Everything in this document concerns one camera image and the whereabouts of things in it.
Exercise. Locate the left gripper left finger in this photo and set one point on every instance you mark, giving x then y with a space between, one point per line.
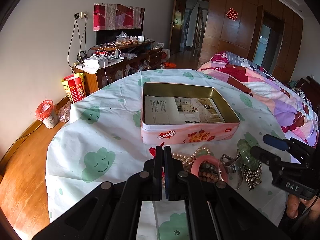
157 172

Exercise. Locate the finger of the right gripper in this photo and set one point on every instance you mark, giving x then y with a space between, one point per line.
264 156
276 142

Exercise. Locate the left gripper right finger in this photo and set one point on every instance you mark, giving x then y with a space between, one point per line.
167 169

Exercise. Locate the green jade bangle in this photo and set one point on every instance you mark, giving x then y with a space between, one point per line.
244 149

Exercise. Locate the pink jade bangle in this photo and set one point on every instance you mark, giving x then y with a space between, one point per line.
211 159

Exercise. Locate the person's right hand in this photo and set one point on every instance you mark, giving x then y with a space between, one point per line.
293 203

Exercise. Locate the patchwork pink quilt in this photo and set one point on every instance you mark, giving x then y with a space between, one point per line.
292 110

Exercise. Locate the pink Genji tin box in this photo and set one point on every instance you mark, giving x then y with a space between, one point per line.
188 133

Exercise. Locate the dark wooden headboard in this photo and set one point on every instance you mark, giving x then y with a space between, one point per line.
311 89

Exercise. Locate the white cloud-print tablecloth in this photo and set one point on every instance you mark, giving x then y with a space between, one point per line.
104 139

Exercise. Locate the orange item on floor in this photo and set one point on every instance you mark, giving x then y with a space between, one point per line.
168 65

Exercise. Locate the wooden TV cabinet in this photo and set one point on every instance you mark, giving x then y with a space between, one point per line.
134 57

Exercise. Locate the wooden door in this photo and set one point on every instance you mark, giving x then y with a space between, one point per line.
176 26

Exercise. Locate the clear plastic bag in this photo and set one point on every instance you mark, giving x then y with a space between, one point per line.
64 112

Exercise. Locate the white box on cabinet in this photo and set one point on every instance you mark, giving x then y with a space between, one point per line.
96 61

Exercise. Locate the red yellow paper bag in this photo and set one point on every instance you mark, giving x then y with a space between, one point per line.
74 87

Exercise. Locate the white mug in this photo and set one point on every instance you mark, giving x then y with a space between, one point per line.
141 38

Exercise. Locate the bin with red bag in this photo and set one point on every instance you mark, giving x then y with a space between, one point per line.
45 112

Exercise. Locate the wooden wardrobe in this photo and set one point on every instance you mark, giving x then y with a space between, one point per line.
241 36

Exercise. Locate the red double happiness sticker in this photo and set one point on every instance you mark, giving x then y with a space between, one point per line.
232 14

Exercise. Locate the television with patchwork cover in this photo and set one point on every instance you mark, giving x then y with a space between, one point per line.
110 20

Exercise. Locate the wall power socket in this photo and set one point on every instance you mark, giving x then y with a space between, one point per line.
80 15

